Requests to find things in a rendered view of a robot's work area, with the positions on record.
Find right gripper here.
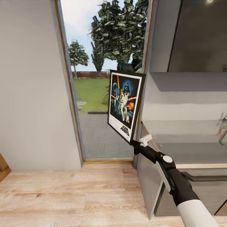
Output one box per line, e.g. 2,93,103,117
130,140,153,159

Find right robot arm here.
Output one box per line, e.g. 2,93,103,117
130,134,220,227

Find poster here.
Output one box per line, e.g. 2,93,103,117
108,70,146,145

